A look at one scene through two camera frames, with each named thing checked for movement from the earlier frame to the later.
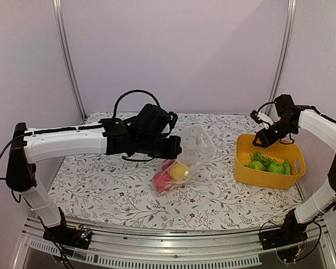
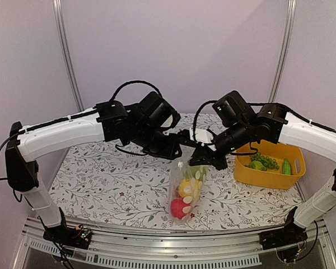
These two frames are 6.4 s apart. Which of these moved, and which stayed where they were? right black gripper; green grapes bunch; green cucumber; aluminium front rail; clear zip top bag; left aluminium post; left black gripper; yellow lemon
Moved: right black gripper; clear zip top bag; yellow lemon
Stayed: green grapes bunch; left black gripper; green cucumber; left aluminium post; aluminium front rail
